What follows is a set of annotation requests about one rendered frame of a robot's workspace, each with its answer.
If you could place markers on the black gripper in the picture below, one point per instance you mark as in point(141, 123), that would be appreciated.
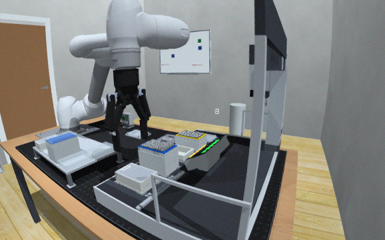
point(126, 82)

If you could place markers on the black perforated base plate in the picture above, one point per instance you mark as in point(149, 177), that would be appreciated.
point(96, 173)

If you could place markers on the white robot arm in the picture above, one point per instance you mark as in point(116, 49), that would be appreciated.
point(128, 29)

